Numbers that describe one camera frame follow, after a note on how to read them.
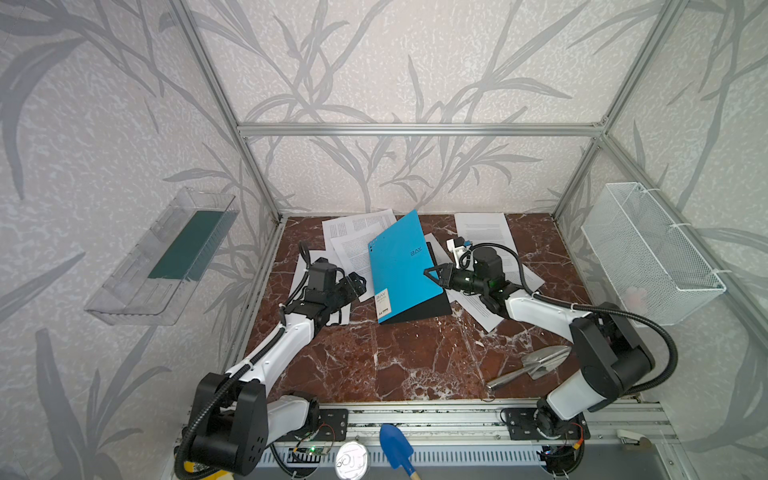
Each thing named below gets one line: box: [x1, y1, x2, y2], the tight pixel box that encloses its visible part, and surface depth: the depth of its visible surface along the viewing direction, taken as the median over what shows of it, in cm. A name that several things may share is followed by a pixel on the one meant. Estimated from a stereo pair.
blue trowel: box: [379, 424, 421, 480], surface depth 72 cm
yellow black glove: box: [174, 456, 237, 480], surface depth 41 cm
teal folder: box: [367, 209, 452, 325], surface depth 89 cm
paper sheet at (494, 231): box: [454, 212, 526, 281], surface depth 118 cm
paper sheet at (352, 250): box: [330, 222, 383, 303], surface depth 111 cm
